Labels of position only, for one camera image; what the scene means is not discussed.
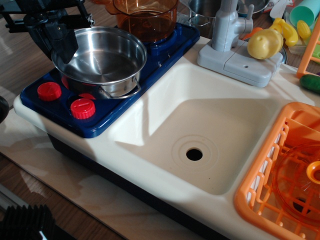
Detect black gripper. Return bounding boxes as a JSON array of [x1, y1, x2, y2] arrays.
[[0, 0, 95, 64]]

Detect stainless steel two-handled pan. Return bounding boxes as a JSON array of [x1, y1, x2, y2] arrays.
[[51, 26, 147, 100]]

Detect black ribbed robot base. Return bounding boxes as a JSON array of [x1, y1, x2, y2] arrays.
[[0, 204, 73, 240]]

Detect left red stove knob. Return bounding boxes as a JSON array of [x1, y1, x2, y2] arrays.
[[37, 81, 62, 102]]

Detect red stove knob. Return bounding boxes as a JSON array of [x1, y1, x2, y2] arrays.
[[70, 98, 96, 120], [37, 81, 62, 102]]

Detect blue toy stove top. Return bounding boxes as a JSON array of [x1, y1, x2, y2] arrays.
[[20, 23, 200, 138]]

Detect right red stove knob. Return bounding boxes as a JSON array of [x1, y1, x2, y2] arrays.
[[70, 98, 96, 120]]

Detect cream toy sink unit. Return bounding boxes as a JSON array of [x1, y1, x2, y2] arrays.
[[13, 36, 320, 240]]

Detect black round knob left edge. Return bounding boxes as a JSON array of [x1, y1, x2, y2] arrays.
[[0, 96, 10, 123]]

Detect transparent amber plastic pot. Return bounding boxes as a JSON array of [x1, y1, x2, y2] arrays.
[[93, 0, 179, 43]]

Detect small steel pot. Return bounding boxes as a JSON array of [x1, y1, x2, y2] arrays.
[[180, 0, 221, 27]]

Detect grey toy faucet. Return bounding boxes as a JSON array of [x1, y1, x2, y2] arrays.
[[197, 0, 283, 88]]

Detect steel bowl at back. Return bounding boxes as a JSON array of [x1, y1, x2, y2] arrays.
[[237, 0, 270, 19]]

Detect yellow plastic potato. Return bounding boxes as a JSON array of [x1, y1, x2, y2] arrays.
[[247, 28, 284, 60]]

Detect yellow plastic banana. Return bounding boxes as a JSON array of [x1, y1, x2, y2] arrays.
[[270, 18, 299, 47]]

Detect yellow plastic corn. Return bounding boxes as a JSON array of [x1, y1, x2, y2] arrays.
[[296, 20, 311, 40]]

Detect orange plastic rack behind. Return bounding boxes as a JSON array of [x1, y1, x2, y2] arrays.
[[296, 17, 320, 78]]

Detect teal plastic cup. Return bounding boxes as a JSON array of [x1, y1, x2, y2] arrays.
[[289, 0, 320, 27]]

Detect orange dish drying rack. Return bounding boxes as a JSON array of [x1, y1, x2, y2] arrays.
[[234, 102, 320, 240]]

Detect green plastic cucumber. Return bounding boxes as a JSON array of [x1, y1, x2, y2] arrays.
[[299, 74, 320, 93]]

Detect transparent orange pot lid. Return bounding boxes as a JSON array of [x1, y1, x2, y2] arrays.
[[272, 143, 320, 227]]

